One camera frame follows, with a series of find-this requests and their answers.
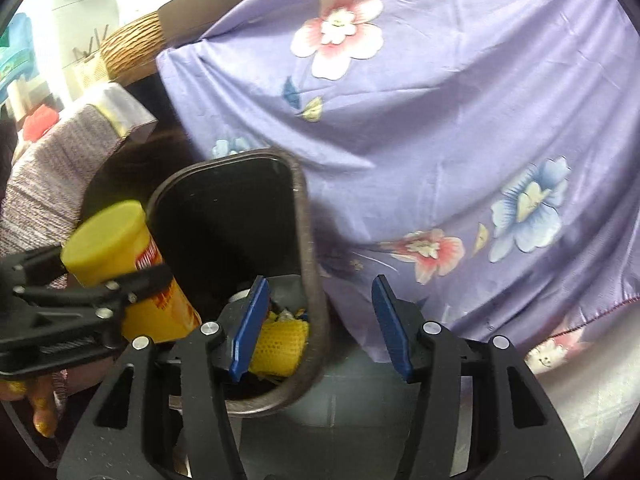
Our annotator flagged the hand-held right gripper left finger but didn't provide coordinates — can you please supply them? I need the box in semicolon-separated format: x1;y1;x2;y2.
56;275;271;480

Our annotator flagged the red foam fruit net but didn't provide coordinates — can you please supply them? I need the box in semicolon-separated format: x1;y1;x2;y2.
22;105;61;142

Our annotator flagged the yellow lidded can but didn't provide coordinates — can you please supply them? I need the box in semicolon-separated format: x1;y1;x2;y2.
61;200;202;345

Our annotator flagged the person's left hand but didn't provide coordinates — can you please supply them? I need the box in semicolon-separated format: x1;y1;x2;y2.
0;372;63;438

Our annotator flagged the yellow foam fruit net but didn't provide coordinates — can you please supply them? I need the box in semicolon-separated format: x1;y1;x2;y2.
250;320;311;378

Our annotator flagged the wicker basket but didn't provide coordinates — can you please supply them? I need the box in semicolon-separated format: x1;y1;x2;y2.
100;10;168;77

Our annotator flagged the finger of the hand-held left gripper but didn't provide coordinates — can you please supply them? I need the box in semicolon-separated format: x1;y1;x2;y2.
0;244;70;288
12;262;173;323

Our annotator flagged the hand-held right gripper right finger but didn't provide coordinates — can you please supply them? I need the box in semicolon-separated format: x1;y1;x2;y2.
371;275;586;480

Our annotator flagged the purple floral sheet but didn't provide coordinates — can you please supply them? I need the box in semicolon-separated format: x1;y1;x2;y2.
156;0;640;376

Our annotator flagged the brown plastic bin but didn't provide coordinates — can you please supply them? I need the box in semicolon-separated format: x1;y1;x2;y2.
145;149;331;416

